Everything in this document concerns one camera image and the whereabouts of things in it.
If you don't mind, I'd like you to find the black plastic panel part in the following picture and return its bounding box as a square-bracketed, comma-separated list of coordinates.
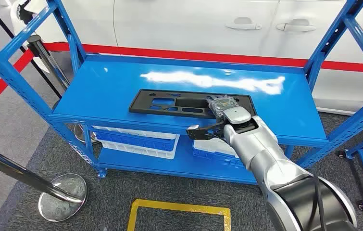
[128, 89, 258, 120]

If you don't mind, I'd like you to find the blue metal shelf rack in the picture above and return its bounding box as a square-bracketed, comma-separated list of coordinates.
[0, 0, 363, 187]

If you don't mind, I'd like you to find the blue plastic crate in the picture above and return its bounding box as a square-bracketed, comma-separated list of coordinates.
[94, 129, 177, 153]
[192, 148, 247, 168]

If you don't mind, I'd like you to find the yellow floor tape square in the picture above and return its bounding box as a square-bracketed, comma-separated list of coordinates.
[126, 199, 232, 231]

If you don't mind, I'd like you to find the white car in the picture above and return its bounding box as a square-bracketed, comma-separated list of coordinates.
[9, 0, 363, 116]

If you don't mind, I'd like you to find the black stanchion post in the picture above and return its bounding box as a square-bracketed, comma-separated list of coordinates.
[26, 34, 101, 145]

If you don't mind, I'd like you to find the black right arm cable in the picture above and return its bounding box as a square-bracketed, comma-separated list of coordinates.
[311, 177, 328, 231]

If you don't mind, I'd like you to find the chrome stanchion post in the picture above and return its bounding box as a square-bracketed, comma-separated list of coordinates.
[0, 141, 89, 223]

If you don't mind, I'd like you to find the black barrier strap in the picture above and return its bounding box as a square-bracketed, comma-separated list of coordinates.
[0, 0, 63, 99]

